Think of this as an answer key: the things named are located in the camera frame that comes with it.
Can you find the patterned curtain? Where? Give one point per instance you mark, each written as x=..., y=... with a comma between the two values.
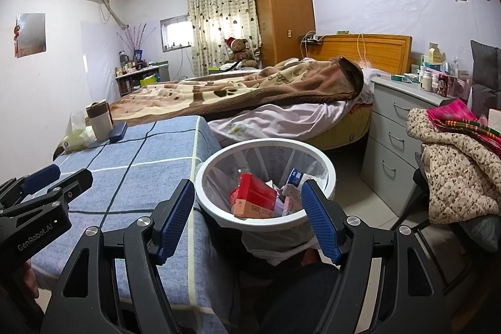
x=219, y=21

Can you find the wrapped air conditioner pipe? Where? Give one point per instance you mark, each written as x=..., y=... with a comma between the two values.
x=113, y=11

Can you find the brown and white tumbler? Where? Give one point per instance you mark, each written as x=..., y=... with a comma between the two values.
x=101, y=126

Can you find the red medicine box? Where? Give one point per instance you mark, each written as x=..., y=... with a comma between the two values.
x=254, y=189

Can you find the small window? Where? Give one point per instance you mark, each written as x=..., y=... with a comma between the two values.
x=176, y=34

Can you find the grey drawer cabinet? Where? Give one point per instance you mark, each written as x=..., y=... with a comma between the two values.
x=391, y=130

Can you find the blue and white packet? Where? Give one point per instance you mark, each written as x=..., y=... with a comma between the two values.
x=295, y=177

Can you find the wooden wardrobe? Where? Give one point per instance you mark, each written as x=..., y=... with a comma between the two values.
x=282, y=13

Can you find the cluttered desk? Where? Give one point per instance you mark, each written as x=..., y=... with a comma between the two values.
x=141, y=79

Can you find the brown printed blanket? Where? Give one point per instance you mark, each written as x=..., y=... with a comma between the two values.
x=235, y=91

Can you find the group of medicine boxes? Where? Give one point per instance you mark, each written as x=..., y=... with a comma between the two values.
x=434, y=77

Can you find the teddy bear with red hat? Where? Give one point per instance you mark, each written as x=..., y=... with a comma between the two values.
x=239, y=52

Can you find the red plaid cloth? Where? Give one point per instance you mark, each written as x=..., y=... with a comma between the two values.
x=462, y=118

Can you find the grey cushion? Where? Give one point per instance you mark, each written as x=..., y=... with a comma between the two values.
x=487, y=64

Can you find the white round waste bin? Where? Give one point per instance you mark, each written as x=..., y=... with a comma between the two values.
x=250, y=226

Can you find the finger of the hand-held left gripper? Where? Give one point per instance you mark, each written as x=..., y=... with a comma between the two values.
x=39, y=177
x=74, y=181

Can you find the person's left hand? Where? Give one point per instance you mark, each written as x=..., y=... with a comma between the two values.
x=30, y=275

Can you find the shiny foil wall sheet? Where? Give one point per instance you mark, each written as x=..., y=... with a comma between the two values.
x=32, y=34

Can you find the white power strip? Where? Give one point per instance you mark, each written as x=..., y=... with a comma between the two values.
x=313, y=39

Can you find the dark blue glasses case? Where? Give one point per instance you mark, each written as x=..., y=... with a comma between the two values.
x=117, y=131

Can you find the yellow tissue pack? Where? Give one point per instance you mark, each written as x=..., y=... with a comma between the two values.
x=78, y=140

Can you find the blue plaid tablecloth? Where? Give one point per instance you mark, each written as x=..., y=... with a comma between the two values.
x=164, y=146

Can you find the black chair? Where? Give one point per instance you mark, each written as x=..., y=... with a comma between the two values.
x=420, y=177

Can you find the pink bed sheet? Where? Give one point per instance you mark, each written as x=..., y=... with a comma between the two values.
x=274, y=118

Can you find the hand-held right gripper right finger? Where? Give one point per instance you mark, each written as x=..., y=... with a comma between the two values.
x=319, y=224

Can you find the wooden headboard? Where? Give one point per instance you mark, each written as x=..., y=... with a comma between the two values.
x=383, y=52

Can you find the floral quilted jacket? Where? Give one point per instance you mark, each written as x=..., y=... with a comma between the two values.
x=458, y=169

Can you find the small green box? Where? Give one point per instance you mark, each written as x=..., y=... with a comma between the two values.
x=343, y=32

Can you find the vase of purple branches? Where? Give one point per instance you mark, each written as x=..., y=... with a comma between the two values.
x=137, y=40

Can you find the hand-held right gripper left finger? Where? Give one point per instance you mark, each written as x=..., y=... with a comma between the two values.
x=174, y=224

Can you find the red hanging ornament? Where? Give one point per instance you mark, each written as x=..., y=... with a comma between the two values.
x=17, y=36

